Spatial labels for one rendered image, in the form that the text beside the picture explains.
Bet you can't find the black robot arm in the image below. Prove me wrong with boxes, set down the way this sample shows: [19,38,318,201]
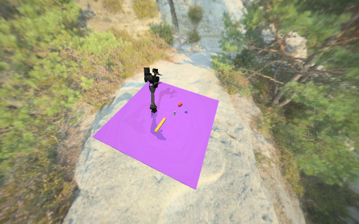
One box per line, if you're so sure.
[144,68,159,113]

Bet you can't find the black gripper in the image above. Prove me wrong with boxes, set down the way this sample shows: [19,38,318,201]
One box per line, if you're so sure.
[148,68,162,88]

